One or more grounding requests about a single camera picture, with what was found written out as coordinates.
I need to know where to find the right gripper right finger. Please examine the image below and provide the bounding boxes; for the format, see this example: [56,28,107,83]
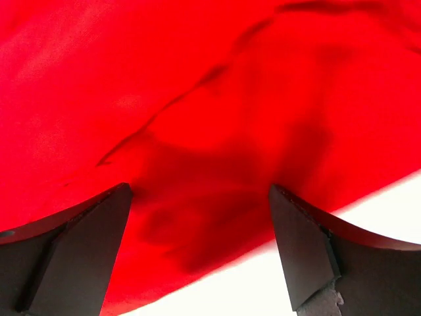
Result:
[269,185,420,315]

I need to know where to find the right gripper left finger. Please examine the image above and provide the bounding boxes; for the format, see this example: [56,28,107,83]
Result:
[1,183,132,316]

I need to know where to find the red t shirt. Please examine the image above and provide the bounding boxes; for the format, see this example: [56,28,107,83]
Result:
[1,1,420,315]

